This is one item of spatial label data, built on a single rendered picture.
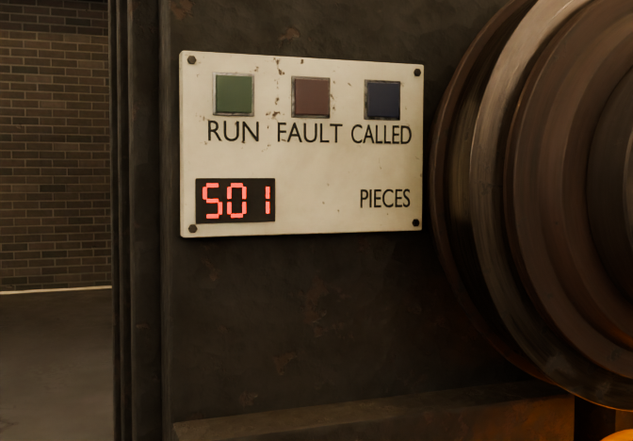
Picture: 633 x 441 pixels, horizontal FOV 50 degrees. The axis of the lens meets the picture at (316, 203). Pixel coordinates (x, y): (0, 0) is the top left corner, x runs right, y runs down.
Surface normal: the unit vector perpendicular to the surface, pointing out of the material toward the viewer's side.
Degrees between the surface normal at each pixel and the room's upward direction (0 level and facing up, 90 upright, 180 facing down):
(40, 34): 90
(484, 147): 90
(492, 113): 90
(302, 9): 90
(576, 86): 62
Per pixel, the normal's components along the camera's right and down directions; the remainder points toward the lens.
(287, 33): 0.33, 0.05
